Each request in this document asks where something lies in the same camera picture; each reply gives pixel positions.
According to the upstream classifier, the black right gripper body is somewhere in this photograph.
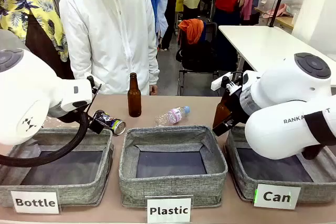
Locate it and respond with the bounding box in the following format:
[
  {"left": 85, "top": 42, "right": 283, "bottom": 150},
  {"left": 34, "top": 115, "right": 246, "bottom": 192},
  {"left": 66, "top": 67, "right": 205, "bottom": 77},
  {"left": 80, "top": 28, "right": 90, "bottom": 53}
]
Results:
[{"left": 225, "top": 89, "right": 249, "bottom": 126}]

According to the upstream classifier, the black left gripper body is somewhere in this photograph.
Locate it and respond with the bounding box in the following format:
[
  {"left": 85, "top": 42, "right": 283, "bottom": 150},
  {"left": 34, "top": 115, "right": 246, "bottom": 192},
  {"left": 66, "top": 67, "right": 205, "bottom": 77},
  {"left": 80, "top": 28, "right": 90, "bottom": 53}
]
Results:
[{"left": 88, "top": 112, "right": 106, "bottom": 134}]

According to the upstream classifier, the brown glass bottle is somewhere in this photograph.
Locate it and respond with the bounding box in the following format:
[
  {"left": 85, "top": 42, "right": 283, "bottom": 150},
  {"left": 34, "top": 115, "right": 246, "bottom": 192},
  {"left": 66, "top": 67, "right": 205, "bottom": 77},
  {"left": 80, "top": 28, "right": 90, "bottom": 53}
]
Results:
[
  {"left": 212, "top": 90, "right": 233, "bottom": 128},
  {"left": 127, "top": 72, "right": 142, "bottom": 118}
]

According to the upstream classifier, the dark crushed drink can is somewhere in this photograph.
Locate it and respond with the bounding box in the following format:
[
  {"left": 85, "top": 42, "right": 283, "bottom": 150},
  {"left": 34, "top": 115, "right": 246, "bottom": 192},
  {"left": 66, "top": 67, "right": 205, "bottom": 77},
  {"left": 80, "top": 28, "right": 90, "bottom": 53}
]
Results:
[{"left": 93, "top": 110, "right": 127, "bottom": 136}]

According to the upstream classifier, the plastic bottle with pink label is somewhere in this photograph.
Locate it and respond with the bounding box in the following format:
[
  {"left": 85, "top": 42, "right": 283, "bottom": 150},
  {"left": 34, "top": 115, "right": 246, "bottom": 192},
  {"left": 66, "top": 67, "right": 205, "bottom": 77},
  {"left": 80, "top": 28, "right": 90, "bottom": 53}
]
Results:
[{"left": 154, "top": 105, "right": 191, "bottom": 127}]

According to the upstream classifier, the person's left forearm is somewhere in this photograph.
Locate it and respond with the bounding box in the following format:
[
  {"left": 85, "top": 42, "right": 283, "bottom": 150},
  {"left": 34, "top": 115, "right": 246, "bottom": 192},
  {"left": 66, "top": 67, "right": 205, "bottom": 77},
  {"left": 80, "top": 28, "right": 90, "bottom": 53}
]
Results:
[{"left": 140, "top": 42, "right": 160, "bottom": 88}]

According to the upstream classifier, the person's right forearm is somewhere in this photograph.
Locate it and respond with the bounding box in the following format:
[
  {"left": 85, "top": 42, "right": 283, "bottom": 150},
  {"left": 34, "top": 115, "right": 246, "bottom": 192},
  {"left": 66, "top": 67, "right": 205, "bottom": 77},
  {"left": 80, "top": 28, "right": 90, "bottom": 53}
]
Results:
[{"left": 67, "top": 42, "right": 92, "bottom": 80}]

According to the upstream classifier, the grey fabric basket marked Bottle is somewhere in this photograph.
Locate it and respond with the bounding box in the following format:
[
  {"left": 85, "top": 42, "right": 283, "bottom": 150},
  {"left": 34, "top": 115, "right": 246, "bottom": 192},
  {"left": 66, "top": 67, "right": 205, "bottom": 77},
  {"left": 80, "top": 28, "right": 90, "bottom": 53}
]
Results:
[{"left": 0, "top": 127, "right": 115, "bottom": 207}]

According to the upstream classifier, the grey fabric basket marked Plastic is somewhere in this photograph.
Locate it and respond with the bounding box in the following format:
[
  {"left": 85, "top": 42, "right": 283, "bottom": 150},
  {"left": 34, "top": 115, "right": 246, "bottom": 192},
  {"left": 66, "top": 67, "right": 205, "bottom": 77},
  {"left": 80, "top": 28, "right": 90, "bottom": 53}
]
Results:
[{"left": 118, "top": 125, "right": 228, "bottom": 208}]

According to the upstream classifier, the white Can label sign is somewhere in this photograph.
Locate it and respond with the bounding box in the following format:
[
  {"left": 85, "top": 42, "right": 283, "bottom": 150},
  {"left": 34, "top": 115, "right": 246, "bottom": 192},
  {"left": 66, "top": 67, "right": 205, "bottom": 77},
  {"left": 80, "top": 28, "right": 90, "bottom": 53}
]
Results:
[{"left": 253, "top": 183, "right": 302, "bottom": 210}]

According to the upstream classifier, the grey fabric basket marked Can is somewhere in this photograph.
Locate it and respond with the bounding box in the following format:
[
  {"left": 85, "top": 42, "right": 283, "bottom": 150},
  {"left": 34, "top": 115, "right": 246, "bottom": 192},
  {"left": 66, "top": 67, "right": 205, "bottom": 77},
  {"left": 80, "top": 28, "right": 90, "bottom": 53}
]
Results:
[{"left": 224, "top": 125, "right": 336, "bottom": 204}]

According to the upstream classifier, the black office chair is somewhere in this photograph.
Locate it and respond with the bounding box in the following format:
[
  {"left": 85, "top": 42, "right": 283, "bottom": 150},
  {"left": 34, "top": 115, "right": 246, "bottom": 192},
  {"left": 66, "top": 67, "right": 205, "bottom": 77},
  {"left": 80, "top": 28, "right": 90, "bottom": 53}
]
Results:
[{"left": 175, "top": 22, "right": 222, "bottom": 96}]

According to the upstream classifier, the white table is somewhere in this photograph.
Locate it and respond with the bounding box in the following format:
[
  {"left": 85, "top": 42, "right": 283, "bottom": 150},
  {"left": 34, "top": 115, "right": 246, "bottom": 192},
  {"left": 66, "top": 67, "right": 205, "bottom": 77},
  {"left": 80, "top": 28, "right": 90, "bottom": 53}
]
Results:
[{"left": 218, "top": 25, "right": 336, "bottom": 88}]

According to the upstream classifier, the orange cloth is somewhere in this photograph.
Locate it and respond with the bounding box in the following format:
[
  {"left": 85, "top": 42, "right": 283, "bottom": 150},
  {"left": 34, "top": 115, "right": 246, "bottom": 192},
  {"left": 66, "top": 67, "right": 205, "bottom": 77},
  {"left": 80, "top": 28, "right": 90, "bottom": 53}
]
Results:
[{"left": 177, "top": 18, "right": 205, "bottom": 45}]

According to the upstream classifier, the person in white hoodie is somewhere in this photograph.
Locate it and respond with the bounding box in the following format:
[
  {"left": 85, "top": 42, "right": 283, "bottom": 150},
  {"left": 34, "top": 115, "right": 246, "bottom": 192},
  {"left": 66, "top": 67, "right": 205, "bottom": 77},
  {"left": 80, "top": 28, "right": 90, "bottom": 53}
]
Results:
[{"left": 59, "top": 0, "right": 160, "bottom": 96}]

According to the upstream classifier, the white Bottle label sign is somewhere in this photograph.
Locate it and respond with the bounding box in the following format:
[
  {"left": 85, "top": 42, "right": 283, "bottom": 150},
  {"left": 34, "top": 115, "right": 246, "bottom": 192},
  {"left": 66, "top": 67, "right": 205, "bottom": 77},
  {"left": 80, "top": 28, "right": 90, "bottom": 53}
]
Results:
[{"left": 10, "top": 189, "right": 60, "bottom": 215}]

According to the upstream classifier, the white Plastic label sign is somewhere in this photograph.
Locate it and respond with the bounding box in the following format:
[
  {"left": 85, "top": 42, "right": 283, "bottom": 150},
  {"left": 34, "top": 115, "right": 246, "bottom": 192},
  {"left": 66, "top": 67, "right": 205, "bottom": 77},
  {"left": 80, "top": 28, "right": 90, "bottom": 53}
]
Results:
[{"left": 145, "top": 195, "right": 194, "bottom": 224}]

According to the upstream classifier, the pink cloth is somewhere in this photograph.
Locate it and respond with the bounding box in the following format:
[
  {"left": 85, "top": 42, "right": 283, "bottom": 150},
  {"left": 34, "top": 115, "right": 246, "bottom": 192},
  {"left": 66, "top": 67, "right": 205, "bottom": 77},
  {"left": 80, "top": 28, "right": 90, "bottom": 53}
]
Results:
[{"left": 264, "top": 3, "right": 292, "bottom": 18}]

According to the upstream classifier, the black pole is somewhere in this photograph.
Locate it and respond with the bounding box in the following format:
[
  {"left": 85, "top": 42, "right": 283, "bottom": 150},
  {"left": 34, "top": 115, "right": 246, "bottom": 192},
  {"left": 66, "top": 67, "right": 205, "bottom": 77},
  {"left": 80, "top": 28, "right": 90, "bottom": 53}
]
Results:
[{"left": 269, "top": 0, "right": 289, "bottom": 28}]

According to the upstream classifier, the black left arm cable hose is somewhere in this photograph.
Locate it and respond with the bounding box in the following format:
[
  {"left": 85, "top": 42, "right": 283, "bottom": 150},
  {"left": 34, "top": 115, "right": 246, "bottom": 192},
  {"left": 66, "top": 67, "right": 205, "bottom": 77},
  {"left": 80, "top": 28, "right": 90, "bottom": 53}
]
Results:
[{"left": 0, "top": 87, "right": 103, "bottom": 167}]

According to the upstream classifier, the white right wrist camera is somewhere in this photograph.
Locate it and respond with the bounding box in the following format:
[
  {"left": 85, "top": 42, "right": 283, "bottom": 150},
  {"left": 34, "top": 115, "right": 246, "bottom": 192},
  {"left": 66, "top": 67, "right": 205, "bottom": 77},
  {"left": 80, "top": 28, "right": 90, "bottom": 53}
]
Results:
[{"left": 211, "top": 73, "right": 234, "bottom": 90}]

